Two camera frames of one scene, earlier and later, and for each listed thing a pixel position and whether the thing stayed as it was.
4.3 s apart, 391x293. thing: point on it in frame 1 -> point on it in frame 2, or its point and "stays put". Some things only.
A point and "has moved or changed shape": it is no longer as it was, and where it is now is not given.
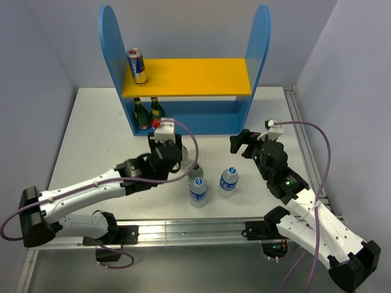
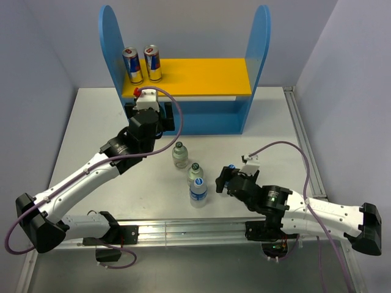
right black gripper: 248,137 -> 226,173
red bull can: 138,67 has moved or changed shape
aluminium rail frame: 168,233 stays put
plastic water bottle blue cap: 198,194 stays put
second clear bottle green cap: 197,172 stays put
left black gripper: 152,141 -> 168,118
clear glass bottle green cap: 184,160 stays put
